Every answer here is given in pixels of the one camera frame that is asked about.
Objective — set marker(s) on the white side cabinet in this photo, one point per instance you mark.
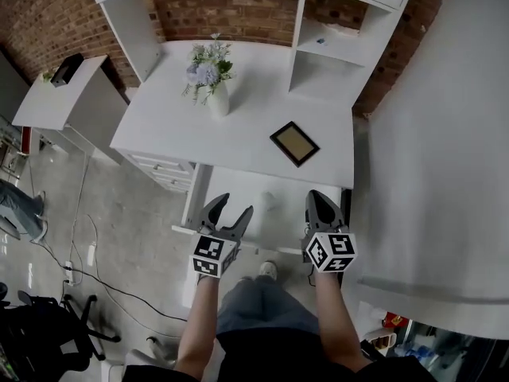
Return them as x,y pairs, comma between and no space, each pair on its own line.
63,98

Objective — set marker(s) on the white desk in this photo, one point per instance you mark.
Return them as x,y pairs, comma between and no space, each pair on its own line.
254,133

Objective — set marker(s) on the pale blue flower bouquet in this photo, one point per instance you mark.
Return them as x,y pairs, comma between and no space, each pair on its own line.
208,68

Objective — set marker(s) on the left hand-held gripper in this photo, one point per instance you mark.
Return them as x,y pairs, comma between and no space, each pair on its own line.
212,255

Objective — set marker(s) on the white shelf hutch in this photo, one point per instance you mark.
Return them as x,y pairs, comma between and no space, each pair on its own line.
334,66

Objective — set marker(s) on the person's black shirt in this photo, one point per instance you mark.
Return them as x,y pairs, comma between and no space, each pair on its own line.
278,356

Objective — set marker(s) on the black box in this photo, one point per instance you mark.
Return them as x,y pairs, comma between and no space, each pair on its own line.
67,70

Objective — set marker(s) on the black office chair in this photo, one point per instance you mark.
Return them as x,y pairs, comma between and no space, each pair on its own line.
43,332

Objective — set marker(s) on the dark picture frame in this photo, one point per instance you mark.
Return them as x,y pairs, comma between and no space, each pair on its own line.
295,143

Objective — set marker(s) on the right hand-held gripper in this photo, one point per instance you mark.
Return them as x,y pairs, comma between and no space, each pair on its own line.
332,251

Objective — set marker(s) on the person's left forearm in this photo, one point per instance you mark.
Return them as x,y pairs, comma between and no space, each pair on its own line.
200,320

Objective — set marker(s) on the person's white shoe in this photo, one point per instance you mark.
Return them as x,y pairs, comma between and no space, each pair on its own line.
269,271

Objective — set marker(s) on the red box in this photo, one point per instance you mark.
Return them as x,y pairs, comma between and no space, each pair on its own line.
394,320

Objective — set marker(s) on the person's right forearm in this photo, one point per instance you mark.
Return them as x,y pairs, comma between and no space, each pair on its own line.
338,320

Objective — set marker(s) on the person's blue jeans leg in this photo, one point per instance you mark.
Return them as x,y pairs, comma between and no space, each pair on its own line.
266,305

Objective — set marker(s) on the white vase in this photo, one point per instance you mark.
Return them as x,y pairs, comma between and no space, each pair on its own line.
218,102

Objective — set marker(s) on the white power strip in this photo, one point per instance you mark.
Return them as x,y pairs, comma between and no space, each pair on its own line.
70,273

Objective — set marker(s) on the small blue object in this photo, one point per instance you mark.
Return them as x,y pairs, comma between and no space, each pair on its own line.
321,41

